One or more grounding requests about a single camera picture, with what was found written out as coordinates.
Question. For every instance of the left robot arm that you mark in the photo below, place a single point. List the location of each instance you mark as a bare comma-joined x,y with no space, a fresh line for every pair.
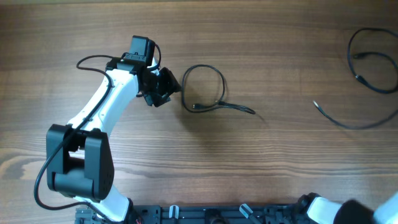
79,163

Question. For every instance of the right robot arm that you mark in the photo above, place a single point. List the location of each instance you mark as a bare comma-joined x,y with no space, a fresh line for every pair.
320,210

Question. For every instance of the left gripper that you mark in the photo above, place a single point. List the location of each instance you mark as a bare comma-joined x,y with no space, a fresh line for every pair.
171,85

